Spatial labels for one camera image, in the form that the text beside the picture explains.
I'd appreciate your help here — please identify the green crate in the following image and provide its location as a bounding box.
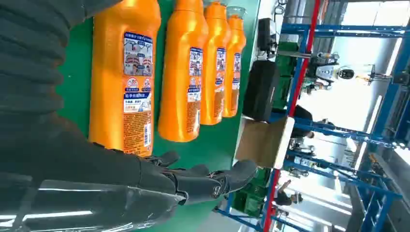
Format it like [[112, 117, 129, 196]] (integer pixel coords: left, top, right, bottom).
[[275, 42, 300, 110], [231, 168, 273, 218]]

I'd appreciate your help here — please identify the cardboard box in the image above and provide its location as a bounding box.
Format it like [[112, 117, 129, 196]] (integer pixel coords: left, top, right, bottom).
[[234, 116, 295, 170]]

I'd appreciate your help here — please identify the blue metal rack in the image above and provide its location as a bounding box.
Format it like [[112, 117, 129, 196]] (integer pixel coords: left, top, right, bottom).
[[213, 19, 410, 232]]

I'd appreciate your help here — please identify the white humanoid robot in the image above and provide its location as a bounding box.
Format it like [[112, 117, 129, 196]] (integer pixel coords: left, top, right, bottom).
[[307, 51, 356, 86]]

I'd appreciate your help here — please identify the person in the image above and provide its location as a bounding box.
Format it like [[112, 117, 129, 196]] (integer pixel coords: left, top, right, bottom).
[[275, 179, 304, 207], [290, 105, 316, 140]]

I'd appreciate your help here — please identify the green table mat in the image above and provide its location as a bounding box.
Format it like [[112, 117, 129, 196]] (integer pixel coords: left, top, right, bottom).
[[55, 0, 261, 232]]

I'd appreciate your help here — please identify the black zip case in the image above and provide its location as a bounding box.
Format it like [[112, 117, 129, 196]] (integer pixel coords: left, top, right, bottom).
[[242, 60, 281, 122]]

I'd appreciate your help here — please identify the red rack post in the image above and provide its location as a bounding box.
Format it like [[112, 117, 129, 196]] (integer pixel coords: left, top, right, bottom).
[[261, 0, 322, 232]]

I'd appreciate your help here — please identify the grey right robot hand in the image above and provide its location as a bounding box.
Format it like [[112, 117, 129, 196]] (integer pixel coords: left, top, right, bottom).
[[0, 0, 258, 232]]

